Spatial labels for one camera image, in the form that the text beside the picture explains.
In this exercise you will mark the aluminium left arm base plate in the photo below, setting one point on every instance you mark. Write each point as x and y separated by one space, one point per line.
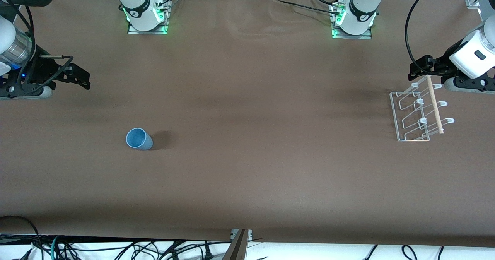
365 36

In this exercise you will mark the blue plastic cup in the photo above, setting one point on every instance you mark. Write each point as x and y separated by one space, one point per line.
136 138

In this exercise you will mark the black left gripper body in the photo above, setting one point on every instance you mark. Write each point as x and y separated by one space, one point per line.
439 65

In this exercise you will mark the brown table cover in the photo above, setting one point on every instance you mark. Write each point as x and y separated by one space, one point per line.
247 136

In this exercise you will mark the wooden rack rod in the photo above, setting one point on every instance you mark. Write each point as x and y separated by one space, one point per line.
435 105

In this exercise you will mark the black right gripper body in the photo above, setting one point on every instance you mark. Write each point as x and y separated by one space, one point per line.
43 71

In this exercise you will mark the black power plug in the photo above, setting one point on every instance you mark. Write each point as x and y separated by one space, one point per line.
209 254

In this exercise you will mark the aluminium table frame profile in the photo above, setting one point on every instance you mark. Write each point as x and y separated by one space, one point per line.
236 248

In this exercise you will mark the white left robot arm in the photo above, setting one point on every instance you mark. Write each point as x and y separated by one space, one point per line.
361 4

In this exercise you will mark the aluminium right arm base plate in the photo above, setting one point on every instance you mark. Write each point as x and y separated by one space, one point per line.
133 31

